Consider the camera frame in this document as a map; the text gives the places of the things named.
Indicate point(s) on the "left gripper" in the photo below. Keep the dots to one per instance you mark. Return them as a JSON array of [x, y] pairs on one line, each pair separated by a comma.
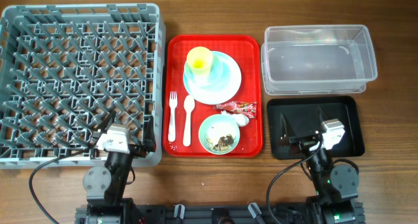
[[139, 151]]

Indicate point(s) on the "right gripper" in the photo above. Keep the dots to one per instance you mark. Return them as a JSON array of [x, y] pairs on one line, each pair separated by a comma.
[[287, 138]]

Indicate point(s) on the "white plastic fork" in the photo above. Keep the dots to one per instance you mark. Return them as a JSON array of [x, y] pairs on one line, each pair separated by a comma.
[[173, 102]]

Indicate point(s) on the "food leftovers rice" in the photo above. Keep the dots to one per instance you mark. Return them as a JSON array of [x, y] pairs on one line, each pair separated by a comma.
[[220, 136]]

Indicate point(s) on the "green bowl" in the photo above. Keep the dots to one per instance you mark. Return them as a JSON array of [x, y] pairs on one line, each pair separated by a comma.
[[213, 119]]

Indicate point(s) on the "yellow plastic cup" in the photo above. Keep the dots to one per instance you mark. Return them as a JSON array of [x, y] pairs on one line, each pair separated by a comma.
[[200, 60]]

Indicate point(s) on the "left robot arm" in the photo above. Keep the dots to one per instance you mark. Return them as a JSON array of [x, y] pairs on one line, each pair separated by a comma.
[[105, 185]]

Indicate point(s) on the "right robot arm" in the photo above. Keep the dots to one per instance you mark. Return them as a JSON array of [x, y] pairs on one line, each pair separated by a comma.
[[335, 181]]

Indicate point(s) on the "grey dishwasher rack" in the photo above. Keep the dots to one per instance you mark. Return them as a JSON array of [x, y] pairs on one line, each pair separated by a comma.
[[64, 68]]

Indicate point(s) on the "black plastic tray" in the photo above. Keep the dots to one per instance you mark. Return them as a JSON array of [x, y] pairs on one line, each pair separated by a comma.
[[302, 115]]

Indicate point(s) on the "red snack wrapper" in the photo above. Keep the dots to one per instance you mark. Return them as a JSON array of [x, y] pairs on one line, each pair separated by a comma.
[[249, 109]]

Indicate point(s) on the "crumpled white tissue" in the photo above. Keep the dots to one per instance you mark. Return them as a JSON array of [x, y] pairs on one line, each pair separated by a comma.
[[240, 119]]

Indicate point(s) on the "clear plastic bin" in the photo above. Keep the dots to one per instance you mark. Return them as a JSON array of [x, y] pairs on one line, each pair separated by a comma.
[[317, 59]]

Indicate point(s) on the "light blue plate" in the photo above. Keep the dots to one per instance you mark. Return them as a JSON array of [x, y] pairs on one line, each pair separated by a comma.
[[220, 90]]

